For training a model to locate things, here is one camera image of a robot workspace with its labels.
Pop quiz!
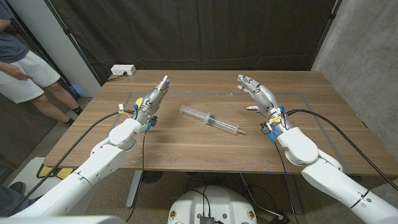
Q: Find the white table leg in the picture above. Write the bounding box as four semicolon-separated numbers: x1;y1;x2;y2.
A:
126;170;144;208
284;174;304;215

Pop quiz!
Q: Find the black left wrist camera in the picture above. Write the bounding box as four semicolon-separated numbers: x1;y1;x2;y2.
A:
145;114;159;131

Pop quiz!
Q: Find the white power strip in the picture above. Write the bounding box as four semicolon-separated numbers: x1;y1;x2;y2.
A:
110;64;137;76

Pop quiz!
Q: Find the white robot torso edge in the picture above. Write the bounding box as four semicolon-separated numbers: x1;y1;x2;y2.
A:
0;215;126;224

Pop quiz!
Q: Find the yellow and black floor object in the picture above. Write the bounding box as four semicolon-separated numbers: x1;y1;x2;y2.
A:
36;164;75;180

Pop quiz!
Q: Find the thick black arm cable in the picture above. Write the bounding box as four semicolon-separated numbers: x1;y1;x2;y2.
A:
6;109;136;215
284;108;398;191

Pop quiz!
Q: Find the white floor cable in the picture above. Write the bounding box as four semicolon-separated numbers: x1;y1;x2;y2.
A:
239;173;284;218

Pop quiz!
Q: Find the large clear plastic syringe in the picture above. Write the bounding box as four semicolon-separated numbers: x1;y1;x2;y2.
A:
179;104;246;136

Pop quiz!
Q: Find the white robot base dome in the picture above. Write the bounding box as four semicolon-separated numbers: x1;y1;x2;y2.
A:
167;185;258;224

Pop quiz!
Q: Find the black power strip cord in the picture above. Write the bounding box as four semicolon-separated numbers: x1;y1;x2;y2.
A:
106;72;128;83

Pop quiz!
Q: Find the black floor power adapter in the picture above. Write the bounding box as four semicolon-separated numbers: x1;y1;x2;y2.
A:
269;213;292;224

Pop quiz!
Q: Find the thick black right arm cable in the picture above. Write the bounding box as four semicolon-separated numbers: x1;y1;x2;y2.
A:
284;108;398;191

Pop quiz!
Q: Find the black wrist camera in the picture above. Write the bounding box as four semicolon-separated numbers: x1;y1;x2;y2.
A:
260;121;277;142
145;114;159;131

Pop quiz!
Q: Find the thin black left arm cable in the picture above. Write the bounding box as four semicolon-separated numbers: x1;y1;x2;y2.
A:
126;130;147;222

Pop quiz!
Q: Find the black backdrop stand pole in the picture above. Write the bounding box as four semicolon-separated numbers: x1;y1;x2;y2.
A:
43;0;103;86
309;0;343;72

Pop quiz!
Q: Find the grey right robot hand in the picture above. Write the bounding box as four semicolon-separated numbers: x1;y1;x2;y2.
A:
236;73;282;118

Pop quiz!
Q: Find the white floor platform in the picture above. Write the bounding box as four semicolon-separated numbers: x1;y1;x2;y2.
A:
7;157;47;200

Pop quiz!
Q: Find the standing person in white shorts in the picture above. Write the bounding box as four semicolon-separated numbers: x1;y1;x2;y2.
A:
0;0;84;126

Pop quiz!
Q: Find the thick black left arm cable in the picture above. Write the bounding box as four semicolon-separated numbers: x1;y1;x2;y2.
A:
6;109;136;215

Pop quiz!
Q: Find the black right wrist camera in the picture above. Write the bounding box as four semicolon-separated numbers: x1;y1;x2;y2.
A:
260;121;277;142

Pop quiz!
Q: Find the seated person in jeans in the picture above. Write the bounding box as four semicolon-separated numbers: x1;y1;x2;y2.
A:
0;167;27;216

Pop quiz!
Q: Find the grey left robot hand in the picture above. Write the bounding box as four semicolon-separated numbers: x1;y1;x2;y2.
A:
132;75;170;126

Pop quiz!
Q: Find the round black floor fan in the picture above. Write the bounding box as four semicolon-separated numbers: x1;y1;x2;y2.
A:
141;170;164;184

